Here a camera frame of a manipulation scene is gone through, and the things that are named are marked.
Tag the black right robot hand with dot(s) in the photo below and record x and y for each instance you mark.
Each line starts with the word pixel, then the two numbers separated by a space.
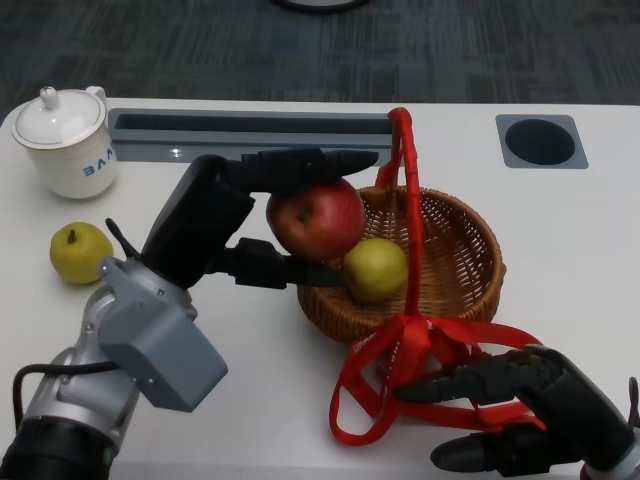
pixel 575 400

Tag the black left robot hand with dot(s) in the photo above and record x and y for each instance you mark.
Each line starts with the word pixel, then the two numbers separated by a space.
pixel 195 230

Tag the red apple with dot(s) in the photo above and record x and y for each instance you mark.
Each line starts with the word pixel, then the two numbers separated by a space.
pixel 315 220

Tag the gray right robot arm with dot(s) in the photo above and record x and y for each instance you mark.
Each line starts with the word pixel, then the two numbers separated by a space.
pixel 617 467

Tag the gray table slot tray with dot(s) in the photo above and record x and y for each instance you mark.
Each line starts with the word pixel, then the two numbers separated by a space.
pixel 250 125

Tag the green pear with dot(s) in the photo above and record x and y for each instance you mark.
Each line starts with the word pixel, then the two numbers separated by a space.
pixel 77 252
pixel 375 270

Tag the white ceramic mug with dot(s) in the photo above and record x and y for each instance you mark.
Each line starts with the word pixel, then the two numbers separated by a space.
pixel 80 167

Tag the white mug lid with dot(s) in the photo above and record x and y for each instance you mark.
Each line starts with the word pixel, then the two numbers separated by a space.
pixel 55 117

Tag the round black white base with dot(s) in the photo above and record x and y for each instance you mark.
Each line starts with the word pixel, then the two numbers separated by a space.
pixel 320 4

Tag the gray table cup holder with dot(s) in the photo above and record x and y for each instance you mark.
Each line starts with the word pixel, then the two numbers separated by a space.
pixel 542 142

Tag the gray left wrist camera mount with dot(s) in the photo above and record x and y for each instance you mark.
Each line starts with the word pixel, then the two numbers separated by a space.
pixel 160 350

